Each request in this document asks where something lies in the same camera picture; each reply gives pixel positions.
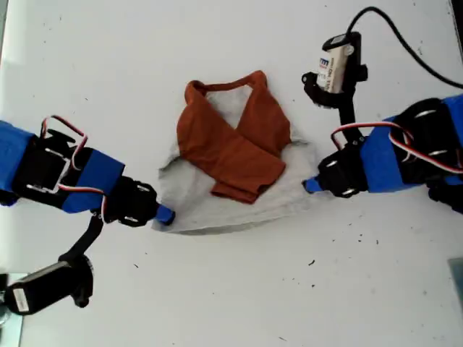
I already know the white and black camera box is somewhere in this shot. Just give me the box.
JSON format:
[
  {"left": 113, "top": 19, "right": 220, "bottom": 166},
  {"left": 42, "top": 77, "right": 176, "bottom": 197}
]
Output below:
[{"left": 317, "top": 31, "right": 363, "bottom": 94}]

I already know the black camera stalk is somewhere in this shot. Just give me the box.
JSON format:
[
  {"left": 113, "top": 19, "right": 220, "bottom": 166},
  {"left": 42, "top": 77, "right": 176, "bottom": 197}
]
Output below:
[
  {"left": 59, "top": 208, "right": 106, "bottom": 265},
  {"left": 301, "top": 71, "right": 369, "bottom": 146}
]

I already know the steel plate with black clamp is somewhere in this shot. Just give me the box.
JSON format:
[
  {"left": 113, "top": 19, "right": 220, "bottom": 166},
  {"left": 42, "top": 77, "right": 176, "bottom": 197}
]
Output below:
[{"left": 0, "top": 272, "right": 30, "bottom": 347}]

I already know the grey t-shirt with brown sleeves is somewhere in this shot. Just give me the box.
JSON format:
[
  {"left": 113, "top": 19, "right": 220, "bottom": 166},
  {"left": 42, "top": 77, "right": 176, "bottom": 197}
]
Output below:
[{"left": 150, "top": 69, "right": 327, "bottom": 236}]

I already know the red and white servo wire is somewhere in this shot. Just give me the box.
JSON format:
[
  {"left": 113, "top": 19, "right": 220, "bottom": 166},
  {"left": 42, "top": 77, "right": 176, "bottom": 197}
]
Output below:
[
  {"left": 330, "top": 121, "right": 463, "bottom": 171},
  {"left": 38, "top": 114, "right": 110, "bottom": 224}
]

